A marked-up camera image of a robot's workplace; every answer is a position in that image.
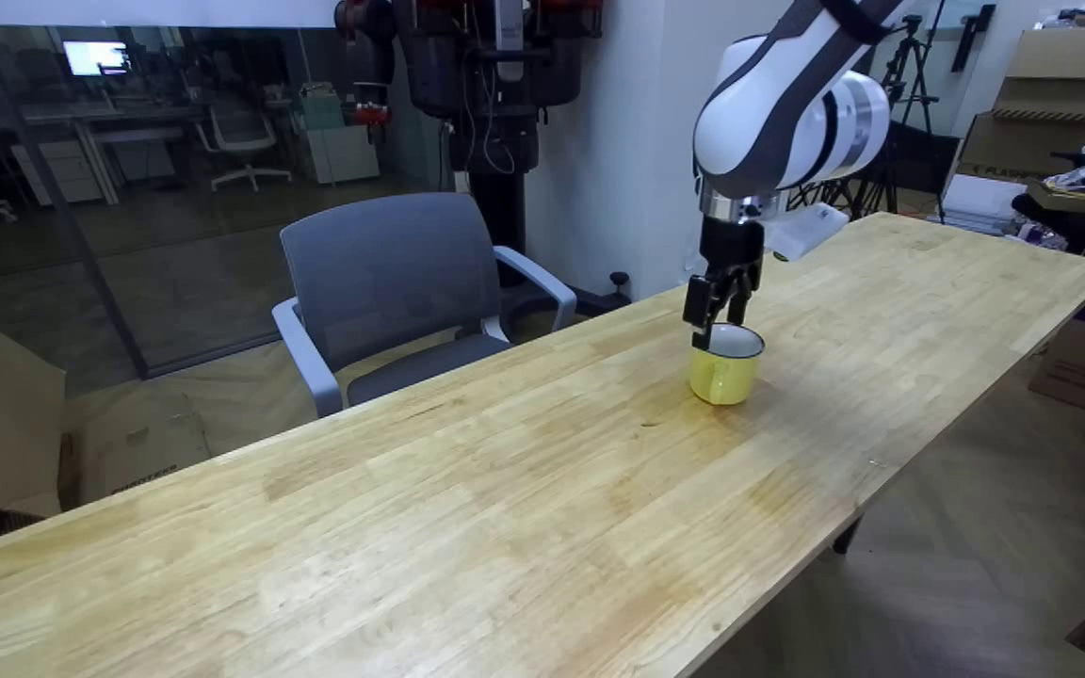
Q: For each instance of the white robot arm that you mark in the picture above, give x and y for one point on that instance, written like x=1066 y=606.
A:
x=782 y=113

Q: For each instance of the grey chair with white arms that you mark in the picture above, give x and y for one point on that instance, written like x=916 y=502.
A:
x=377 y=269

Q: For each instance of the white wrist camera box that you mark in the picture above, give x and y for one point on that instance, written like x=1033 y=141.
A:
x=807 y=230

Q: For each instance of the white storage cabinet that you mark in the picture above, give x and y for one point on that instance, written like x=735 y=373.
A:
x=340 y=153

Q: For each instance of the flat cardboard box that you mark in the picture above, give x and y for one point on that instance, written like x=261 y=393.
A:
x=150 y=427

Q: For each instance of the black table leg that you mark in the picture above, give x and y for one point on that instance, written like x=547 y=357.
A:
x=846 y=541

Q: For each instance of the red and black pedestal robot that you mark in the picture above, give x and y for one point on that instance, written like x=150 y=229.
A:
x=489 y=75

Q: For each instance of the white office desk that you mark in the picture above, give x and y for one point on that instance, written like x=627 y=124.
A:
x=91 y=124

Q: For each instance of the lit computer monitor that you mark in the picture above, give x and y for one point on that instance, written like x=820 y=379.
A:
x=96 y=59

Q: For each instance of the large folded cardboard box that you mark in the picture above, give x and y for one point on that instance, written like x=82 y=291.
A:
x=1056 y=100

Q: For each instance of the black wall-mounted device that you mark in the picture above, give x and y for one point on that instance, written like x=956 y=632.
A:
x=973 y=30

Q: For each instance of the yellow enamel mug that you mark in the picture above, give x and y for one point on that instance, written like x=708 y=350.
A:
x=724 y=379

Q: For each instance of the small white box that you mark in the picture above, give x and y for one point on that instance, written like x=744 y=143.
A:
x=975 y=202

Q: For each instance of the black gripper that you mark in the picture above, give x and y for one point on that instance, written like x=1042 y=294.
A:
x=733 y=250

